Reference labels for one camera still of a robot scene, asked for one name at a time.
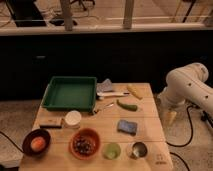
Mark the wooden block with black base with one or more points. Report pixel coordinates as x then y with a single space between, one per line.
50 123

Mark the green plastic tray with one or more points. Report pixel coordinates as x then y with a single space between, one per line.
70 93

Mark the orange fruit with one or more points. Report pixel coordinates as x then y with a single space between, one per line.
38 144

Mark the metal spoon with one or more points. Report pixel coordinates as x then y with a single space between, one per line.
100 109

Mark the blue sponge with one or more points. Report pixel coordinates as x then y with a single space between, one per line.
127 127

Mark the dark brown bowl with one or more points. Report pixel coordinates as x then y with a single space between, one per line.
26 146

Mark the white cup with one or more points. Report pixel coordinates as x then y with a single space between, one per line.
73 119

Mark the grey crumpled cloth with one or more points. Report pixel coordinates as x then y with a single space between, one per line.
105 86

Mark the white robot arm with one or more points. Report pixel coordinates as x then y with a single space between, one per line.
188 83

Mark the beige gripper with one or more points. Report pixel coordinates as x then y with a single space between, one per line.
169 117

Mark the yellow corn cob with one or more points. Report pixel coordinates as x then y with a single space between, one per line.
134 91

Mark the orange bowl with dark beads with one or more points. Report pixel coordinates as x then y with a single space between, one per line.
84 144

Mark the metal cup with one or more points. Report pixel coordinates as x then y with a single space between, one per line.
138 150

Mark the green plastic cup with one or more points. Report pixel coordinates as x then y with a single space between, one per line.
111 151

